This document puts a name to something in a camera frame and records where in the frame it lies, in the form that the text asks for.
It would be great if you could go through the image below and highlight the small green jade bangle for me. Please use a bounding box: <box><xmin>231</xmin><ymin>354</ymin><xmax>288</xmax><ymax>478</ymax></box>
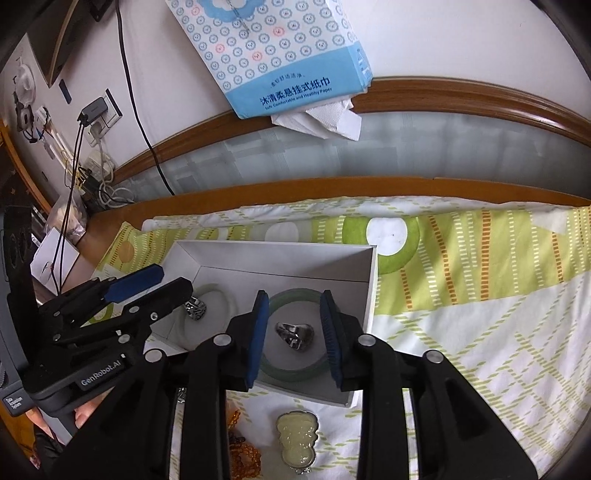
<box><xmin>260</xmin><ymin>288</ymin><xmax>329</xmax><ymax>383</ymax></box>

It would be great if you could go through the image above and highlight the large silver ring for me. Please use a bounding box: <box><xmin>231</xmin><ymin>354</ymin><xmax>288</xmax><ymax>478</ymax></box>
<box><xmin>274</xmin><ymin>321</ymin><xmax>317</xmax><ymax>352</ymax></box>

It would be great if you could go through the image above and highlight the silver ring with stone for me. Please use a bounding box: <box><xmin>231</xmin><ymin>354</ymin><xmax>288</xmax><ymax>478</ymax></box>
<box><xmin>184</xmin><ymin>295</ymin><xmax>208</xmax><ymax>321</ymax></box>

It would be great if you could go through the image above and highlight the large pale jade bangle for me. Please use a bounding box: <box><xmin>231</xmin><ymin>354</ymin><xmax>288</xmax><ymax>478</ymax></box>
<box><xmin>175</xmin><ymin>283</ymin><xmax>238</xmax><ymax>351</ymax></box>

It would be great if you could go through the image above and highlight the pale jade silver-framed pendant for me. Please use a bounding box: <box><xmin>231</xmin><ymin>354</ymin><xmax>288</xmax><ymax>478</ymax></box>
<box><xmin>276</xmin><ymin>410</ymin><xmax>320</xmax><ymax>474</ymax></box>

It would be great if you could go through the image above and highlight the amber bead necklace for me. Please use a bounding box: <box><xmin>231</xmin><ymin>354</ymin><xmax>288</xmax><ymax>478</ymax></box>
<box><xmin>225</xmin><ymin>400</ymin><xmax>263</xmax><ymax>480</ymax></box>

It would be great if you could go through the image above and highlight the left hand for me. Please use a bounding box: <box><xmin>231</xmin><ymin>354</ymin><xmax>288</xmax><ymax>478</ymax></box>
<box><xmin>25</xmin><ymin>396</ymin><xmax>112</xmax><ymax>444</ymax></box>

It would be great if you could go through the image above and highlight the white vivo cardboard box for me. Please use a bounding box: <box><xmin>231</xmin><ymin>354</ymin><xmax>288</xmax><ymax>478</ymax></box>
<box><xmin>145</xmin><ymin>240</ymin><xmax>377</xmax><ymax>408</ymax></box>

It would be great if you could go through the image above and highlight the white paper card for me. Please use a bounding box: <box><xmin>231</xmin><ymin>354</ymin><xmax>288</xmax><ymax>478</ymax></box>
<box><xmin>31</xmin><ymin>228</ymin><xmax>79</xmax><ymax>295</ymax></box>

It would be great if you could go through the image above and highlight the white power strip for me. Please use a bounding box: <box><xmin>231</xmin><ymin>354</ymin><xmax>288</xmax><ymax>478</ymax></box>
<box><xmin>81</xmin><ymin>149</ymin><xmax>115</xmax><ymax>184</ymax></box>

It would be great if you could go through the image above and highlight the green patterned white cloth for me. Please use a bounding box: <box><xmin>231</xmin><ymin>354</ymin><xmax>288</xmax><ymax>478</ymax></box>
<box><xmin>96</xmin><ymin>197</ymin><xmax>590</xmax><ymax>474</ymax></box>

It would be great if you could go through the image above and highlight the blue white tissue pack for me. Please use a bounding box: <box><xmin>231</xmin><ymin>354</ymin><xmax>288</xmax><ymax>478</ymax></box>
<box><xmin>167</xmin><ymin>0</ymin><xmax>373</xmax><ymax>141</ymax></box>

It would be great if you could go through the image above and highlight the black hanging cable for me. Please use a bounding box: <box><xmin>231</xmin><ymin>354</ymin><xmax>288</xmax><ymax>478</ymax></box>
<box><xmin>114</xmin><ymin>0</ymin><xmax>177</xmax><ymax>197</ymax></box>

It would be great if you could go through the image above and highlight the white wall socket panel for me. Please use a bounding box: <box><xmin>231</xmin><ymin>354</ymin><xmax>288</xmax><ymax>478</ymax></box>
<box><xmin>84</xmin><ymin>88</ymin><xmax>122</xmax><ymax>147</ymax></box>

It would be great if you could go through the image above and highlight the black wall charger plug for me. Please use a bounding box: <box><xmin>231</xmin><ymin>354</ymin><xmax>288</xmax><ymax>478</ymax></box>
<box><xmin>77</xmin><ymin>97</ymin><xmax>108</xmax><ymax>127</ymax></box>

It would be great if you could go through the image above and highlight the wooden headboard rail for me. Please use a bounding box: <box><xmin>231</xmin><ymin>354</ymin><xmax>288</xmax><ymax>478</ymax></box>
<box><xmin>115</xmin><ymin>77</ymin><xmax>590</xmax><ymax>183</ymax></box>

